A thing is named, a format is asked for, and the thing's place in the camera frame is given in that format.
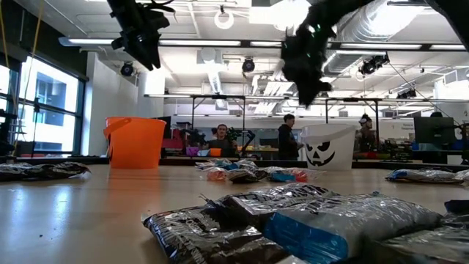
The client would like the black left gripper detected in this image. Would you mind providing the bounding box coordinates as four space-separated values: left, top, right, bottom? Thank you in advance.
117 10 171 71

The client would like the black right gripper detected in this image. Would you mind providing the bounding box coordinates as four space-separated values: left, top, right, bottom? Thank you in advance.
284 36 336 107

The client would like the white jack-o-lantern bucket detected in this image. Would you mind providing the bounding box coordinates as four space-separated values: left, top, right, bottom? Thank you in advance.
300 123 358 172

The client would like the red clear-wrapped candy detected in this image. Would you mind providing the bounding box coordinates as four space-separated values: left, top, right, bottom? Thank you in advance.
291 167 325 183

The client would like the orange clear-wrapped candy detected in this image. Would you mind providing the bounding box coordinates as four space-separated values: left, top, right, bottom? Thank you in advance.
204 166 229 183

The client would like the silver blue-end candy packet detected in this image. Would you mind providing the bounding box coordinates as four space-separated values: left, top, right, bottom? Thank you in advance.
199 182 340 232

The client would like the person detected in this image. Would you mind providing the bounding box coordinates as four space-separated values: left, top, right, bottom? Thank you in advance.
277 113 305 161
355 113 378 153
207 123 238 158

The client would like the black computer monitor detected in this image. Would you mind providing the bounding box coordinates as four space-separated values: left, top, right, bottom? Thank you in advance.
413 117 457 146
155 116 172 140

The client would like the overhead beam with light strips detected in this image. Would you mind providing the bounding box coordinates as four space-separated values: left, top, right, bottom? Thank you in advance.
58 35 469 53

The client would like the white ceiling light panel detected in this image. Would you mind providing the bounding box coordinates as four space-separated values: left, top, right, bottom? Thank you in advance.
249 0 311 27

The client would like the red cabinet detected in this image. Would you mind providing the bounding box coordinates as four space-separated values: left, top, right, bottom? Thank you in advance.
162 128 186 150

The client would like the orange plastic bucket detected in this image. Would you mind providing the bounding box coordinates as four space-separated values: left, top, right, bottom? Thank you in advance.
103 116 167 169

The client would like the dark framed window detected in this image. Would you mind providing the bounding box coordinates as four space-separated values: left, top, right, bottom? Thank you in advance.
0 54 87 157

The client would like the black tripod stand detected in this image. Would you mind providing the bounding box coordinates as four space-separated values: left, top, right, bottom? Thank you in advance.
31 97 42 155

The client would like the black workstation frame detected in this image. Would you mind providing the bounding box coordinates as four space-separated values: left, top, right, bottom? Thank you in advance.
325 97 380 128
190 94 247 158

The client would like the black camera on boom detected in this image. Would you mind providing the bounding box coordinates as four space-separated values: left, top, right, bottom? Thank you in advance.
358 54 390 76

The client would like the white ring light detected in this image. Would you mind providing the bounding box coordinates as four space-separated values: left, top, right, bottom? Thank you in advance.
214 10 235 30

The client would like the silver ventilation duct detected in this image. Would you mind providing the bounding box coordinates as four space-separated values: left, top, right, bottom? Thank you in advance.
331 0 428 76

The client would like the black aluminium table frame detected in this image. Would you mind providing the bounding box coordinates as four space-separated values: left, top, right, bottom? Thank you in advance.
0 155 469 172

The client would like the yellow cable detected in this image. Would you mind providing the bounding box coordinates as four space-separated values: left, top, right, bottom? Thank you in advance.
12 0 45 155

